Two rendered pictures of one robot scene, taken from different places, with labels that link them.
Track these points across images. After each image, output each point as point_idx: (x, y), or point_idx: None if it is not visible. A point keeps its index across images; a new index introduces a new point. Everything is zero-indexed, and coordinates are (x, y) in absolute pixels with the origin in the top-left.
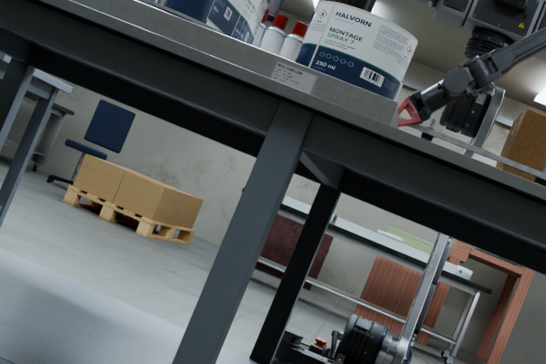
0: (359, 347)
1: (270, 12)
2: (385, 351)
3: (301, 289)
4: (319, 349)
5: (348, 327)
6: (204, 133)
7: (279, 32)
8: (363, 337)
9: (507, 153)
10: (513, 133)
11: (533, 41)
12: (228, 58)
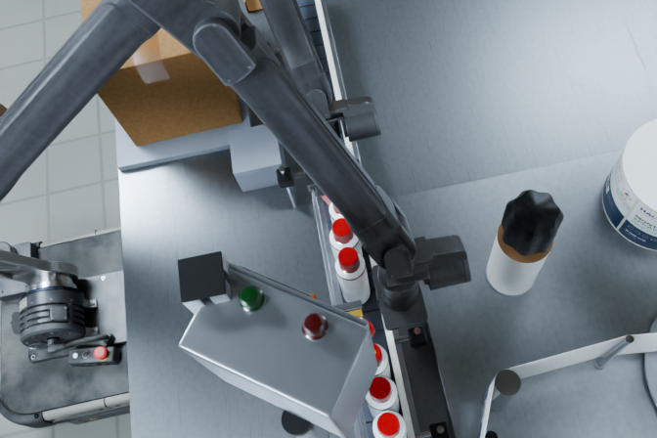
0: (82, 311)
1: (327, 434)
2: (71, 284)
3: None
4: (114, 349)
5: (71, 328)
6: None
7: (394, 382)
8: (75, 308)
9: (204, 89)
10: (177, 76)
11: (298, 6)
12: None
